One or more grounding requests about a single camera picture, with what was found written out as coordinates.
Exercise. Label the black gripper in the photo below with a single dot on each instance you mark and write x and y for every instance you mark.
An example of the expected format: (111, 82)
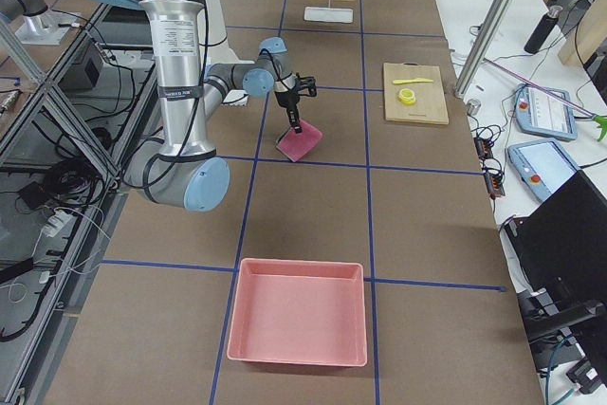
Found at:
(286, 101)

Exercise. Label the pink fleece cloth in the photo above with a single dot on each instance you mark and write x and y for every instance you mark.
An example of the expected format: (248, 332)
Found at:
(295, 146)

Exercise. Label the white rectangular tray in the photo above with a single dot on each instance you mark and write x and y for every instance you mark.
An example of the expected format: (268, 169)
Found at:
(328, 15)

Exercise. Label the yellow plastic knife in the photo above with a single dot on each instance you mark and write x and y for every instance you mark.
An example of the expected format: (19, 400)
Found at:
(412, 81)

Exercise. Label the yellow lemon slice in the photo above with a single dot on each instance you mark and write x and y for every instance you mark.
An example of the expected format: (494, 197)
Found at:
(406, 96)

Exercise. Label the wooden cutting board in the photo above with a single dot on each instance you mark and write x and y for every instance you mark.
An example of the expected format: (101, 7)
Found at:
(430, 107)

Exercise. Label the small metal cylinder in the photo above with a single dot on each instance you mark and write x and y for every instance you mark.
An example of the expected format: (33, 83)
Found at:
(473, 107)

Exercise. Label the pink plastic bin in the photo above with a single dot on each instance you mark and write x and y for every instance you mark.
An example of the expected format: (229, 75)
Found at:
(299, 312)

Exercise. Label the far teach pendant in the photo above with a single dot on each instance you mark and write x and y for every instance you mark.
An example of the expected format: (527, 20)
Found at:
(542, 115)

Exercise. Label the teach pendant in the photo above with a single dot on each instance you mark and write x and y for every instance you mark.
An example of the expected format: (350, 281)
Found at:
(542, 115)
(543, 165)

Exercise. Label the near teach pendant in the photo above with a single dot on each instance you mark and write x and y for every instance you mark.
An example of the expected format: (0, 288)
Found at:
(543, 165)

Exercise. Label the black bottle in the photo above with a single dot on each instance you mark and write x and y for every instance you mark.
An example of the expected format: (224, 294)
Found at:
(541, 32)

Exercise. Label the black monitor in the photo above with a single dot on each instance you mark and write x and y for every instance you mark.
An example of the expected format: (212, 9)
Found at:
(561, 248)

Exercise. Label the reacher grabber tool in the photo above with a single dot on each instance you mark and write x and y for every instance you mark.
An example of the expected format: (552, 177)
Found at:
(598, 119)

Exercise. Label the cable connector cluster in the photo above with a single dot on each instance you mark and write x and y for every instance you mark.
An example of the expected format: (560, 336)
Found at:
(484, 139)

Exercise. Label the aluminium frame post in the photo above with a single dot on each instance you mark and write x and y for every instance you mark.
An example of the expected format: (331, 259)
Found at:
(488, 30)

